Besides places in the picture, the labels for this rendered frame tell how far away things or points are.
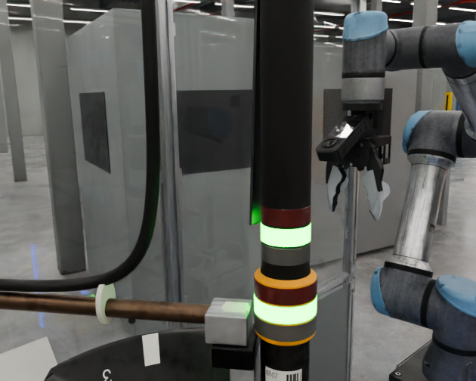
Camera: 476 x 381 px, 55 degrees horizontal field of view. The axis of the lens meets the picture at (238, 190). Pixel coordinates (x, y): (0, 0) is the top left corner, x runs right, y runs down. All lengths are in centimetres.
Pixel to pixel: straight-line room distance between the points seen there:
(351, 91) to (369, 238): 420
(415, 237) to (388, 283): 13
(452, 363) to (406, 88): 411
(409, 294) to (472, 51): 57
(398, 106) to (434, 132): 378
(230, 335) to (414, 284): 88
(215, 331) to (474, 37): 69
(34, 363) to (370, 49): 71
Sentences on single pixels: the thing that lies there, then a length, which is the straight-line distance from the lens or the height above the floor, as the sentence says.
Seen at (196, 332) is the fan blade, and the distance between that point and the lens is 53.
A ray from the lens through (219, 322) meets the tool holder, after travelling 33.
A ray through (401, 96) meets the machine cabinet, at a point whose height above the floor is 164.
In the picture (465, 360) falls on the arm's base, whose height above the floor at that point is 111.
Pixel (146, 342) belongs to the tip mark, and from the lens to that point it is 53.
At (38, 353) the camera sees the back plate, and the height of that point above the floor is 135.
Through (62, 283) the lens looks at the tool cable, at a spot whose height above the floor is 156.
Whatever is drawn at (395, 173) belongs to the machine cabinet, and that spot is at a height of 85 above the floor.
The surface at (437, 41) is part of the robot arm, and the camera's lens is 90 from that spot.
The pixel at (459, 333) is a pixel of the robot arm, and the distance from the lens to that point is 116.
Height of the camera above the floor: 170
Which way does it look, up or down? 12 degrees down
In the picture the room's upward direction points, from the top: 1 degrees counter-clockwise
